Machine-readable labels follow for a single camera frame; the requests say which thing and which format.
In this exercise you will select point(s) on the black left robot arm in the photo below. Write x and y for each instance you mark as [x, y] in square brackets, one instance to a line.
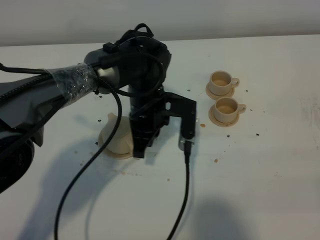
[136, 60]

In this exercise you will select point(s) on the beige teacup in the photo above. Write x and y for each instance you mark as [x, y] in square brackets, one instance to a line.
[221, 82]
[228, 107]

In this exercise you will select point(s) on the beige teapot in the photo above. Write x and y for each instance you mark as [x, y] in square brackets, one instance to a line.
[122, 141]

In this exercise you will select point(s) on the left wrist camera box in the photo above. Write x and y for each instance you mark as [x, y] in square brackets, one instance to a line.
[186, 109]

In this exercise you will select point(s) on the near beige teacup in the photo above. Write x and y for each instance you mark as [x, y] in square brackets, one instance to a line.
[228, 107]

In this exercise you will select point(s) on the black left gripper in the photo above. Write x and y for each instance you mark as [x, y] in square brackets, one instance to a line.
[144, 123]

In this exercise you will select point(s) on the far beige cup saucer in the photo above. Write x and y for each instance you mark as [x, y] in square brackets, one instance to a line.
[216, 97]

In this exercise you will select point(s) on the near beige cup saucer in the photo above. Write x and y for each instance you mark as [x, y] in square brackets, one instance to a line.
[212, 113]

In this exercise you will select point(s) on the beige cup saucer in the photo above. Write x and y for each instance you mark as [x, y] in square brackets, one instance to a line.
[212, 113]
[216, 97]

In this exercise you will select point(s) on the far beige teacup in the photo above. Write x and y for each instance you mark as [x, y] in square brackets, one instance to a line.
[221, 82]

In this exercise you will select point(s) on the beige teapot saucer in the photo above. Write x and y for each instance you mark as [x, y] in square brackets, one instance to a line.
[111, 154]

